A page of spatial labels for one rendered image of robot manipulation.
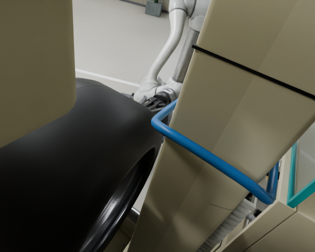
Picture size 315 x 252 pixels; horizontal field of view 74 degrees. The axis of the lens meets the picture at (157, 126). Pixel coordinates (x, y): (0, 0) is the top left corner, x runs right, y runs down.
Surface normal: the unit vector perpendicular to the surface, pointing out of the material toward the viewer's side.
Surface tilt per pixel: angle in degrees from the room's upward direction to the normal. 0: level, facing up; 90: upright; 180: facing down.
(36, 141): 22
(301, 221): 90
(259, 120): 90
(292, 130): 90
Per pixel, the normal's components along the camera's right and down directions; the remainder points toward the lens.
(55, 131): 0.11, -0.55
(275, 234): -0.51, 0.47
